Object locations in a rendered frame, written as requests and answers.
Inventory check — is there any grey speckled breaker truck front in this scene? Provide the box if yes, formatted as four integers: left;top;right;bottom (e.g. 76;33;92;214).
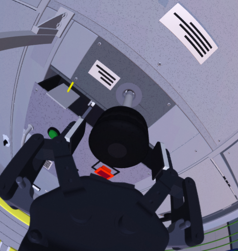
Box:
22;81;158;190

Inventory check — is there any white barcode label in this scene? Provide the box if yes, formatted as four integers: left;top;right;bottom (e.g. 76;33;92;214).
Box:
43;159;54;170

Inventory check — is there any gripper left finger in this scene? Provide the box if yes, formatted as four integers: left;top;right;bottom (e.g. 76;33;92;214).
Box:
0;117;86;201

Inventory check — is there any black racking crank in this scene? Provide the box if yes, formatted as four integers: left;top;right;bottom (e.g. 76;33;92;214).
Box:
88;89;150;169

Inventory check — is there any dark grey speckled panel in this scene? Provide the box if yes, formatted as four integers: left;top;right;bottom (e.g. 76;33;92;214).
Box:
70;36;177;128

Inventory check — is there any green cable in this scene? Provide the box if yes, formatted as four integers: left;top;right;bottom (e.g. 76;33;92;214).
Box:
165;241;238;251
203;228;238;245
203;217;238;235

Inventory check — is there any small white striped label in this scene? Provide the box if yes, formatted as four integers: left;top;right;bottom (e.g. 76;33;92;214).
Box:
87;59;121;91

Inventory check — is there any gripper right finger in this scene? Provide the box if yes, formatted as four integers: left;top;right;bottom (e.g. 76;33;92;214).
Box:
142;141;205;247

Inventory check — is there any red square button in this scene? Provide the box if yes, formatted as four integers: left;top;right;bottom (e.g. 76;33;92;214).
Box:
94;165;114;180

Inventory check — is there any small grey white-tipped lever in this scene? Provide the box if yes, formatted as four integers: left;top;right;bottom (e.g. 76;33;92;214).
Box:
79;100;96;119

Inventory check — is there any grey wall bracket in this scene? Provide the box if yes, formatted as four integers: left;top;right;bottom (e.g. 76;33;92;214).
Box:
31;6;75;38

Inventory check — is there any grey shutter plate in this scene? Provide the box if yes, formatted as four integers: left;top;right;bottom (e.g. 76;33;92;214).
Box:
45;83;80;110

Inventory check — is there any grey round socket ring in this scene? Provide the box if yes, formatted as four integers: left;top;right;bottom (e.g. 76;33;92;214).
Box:
115;82;143;108

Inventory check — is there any grey bent handle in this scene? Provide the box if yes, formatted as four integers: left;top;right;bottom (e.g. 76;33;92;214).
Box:
20;124;34;147

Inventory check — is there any green round button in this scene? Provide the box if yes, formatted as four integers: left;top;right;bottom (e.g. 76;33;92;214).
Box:
47;127;60;140

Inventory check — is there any grey switchgear cabinet body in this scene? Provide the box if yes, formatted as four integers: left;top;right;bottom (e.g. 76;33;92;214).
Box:
0;0;238;222

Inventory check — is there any large white striped label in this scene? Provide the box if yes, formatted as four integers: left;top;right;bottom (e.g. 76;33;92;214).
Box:
159;2;219;65

